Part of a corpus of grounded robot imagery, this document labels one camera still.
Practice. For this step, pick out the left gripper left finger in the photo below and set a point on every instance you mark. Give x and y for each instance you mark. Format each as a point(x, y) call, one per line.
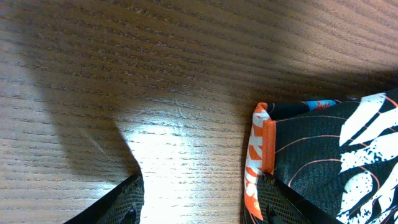
point(122, 205)

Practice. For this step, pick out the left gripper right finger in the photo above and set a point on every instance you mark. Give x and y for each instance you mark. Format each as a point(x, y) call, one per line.
point(279, 204)

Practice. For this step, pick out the black orange-patterned jersey shirt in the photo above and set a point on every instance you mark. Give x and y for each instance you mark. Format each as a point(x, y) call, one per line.
point(339, 155)

